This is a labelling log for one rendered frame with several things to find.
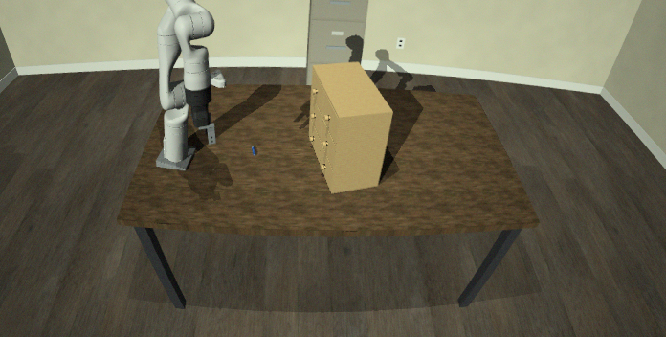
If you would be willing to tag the tan wooden chest of drawers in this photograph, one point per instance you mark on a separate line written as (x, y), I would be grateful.
(363, 126)

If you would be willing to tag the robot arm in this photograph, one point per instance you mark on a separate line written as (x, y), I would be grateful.
(177, 21)

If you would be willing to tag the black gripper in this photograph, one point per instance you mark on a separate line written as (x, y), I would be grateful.
(198, 94)

